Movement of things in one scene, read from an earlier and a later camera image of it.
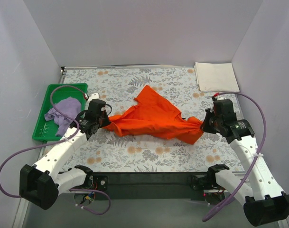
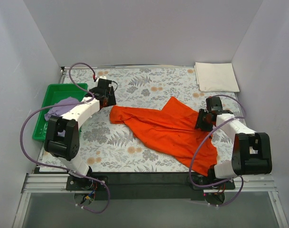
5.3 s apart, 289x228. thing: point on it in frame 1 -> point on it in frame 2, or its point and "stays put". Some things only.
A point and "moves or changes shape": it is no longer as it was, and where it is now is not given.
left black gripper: (104, 117) -> (111, 99)
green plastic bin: (46, 130) stays put
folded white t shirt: (216, 77) stays put
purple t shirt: (70, 106) stays put
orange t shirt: (154, 114) moves or changes shape
